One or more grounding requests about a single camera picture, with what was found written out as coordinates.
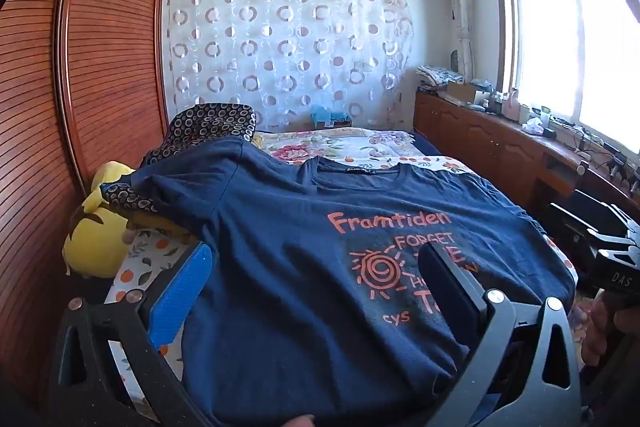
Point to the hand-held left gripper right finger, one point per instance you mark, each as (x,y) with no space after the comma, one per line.
(445,297)

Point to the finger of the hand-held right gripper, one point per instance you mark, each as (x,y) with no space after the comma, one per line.
(607,209)
(612,243)

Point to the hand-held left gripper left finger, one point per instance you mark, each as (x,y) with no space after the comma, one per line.
(180,297)

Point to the navy blue printed t-shirt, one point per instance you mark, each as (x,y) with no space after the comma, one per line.
(300,267)

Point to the person's right hand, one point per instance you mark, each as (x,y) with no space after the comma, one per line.
(597,332)

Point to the small black tripod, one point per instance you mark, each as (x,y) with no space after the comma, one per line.
(622,172)

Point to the orange fruit print bed sheet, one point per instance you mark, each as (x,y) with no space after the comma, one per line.
(150,257)

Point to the floral quilt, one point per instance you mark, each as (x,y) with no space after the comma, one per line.
(580,322)

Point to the yellow plush toy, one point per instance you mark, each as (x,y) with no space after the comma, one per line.
(95,237)

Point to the long wooden cabinet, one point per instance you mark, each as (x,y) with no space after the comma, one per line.
(480,147)

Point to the wooden framed window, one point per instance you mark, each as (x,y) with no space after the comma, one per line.
(560,47)

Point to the floral bed blanket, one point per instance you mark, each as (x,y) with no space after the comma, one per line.
(320,144)

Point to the stack of folded cloths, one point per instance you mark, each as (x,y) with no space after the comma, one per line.
(440,76)

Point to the cardboard box with blue cloth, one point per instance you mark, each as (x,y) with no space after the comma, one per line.
(327,114)

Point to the wooden slatted wardrobe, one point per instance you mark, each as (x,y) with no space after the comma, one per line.
(100,57)

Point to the sheer circle-patterned curtain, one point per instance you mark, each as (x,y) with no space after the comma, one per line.
(290,47)

